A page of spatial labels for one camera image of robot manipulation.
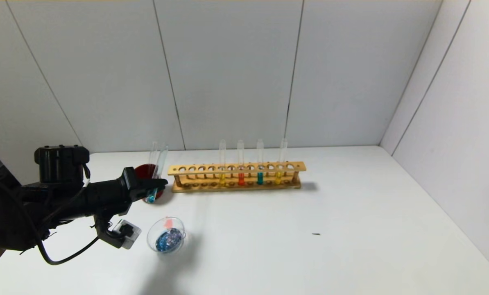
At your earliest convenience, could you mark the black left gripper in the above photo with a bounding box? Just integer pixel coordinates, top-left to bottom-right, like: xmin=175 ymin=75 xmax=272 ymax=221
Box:
xmin=88 ymin=167 xmax=168 ymax=216

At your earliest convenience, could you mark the blue pigment glass test tube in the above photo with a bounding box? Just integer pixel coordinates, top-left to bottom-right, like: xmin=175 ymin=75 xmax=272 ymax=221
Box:
xmin=256 ymin=139 xmax=265 ymax=185
xmin=145 ymin=144 xmax=170 ymax=204

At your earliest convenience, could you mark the red pigment glass test tube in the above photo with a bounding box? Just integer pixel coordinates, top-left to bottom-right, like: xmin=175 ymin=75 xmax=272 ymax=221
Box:
xmin=237 ymin=139 xmax=245 ymax=186
xmin=148 ymin=141 xmax=159 ymax=179

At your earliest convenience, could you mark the yellow pigment glass test tube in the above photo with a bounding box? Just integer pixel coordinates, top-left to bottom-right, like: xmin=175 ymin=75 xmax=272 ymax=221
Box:
xmin=275 ymin=138 xmax=288 ymax=184
xmin=218 ymin=139 xmax=227 ymax=186

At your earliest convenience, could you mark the wooden test tube rack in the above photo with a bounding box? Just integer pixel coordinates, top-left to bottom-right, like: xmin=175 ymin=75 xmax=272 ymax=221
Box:
xmin=168 ymin=161 xmax=307 ymax=193

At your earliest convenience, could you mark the dark red plastic cup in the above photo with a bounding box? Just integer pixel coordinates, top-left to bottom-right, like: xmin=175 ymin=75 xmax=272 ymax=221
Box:
xmin=133 ymin=163 xmax=165 ymax=203

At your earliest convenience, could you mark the clear glass spouted dish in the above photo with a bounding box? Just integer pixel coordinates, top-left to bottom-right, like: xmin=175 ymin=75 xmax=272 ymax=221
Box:
xmin=147 ymin=216 xmax=187 ymax=255

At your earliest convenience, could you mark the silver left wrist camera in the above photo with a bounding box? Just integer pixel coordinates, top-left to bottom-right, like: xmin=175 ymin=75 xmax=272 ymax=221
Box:
xmin=94 ymin=216 xmax=142 ymax=250

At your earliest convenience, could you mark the thick black camera cable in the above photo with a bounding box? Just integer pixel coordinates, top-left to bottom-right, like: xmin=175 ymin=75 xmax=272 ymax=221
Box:
xmin=36 ymin=236 xmax=102 ymax=266

